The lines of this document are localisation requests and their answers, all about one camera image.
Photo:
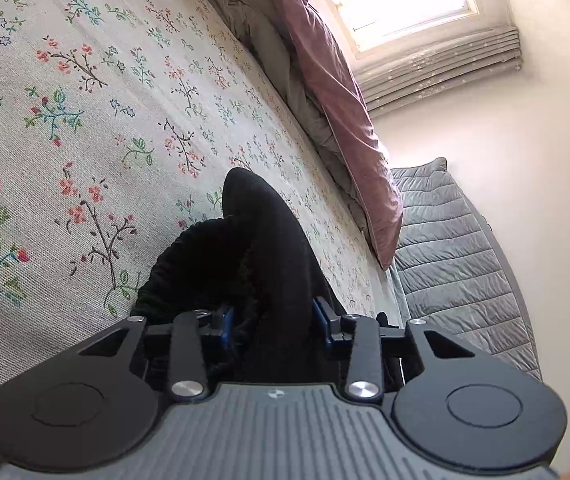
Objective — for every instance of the pale ribbed radiator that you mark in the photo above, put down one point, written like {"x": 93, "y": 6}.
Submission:
{"x": 440, "y": 70}

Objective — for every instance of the grey blanket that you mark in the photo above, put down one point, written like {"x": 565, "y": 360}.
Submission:
{"x": 285, "y": 60}

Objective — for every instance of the bright window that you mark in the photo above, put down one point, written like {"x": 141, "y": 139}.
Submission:
{"x": 405, "y": 0}

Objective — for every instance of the black pants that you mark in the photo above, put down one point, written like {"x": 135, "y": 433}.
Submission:
{"x": 275, "y": 240}

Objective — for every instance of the floral bed sheet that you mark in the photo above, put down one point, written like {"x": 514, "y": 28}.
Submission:
{"x": 65, "y": 160}

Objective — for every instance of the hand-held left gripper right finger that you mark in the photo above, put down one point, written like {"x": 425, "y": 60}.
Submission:
{"x": 323, "y": 325}

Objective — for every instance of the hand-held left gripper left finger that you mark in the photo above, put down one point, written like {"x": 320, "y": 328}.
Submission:
{"x": 227, "y": 332}

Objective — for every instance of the grey quilted cover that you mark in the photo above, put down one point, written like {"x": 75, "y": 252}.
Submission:
{"x": 455, "y": 270}

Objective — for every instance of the pink duvet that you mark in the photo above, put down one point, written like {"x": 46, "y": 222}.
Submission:
{"x": 345, "y": 110}

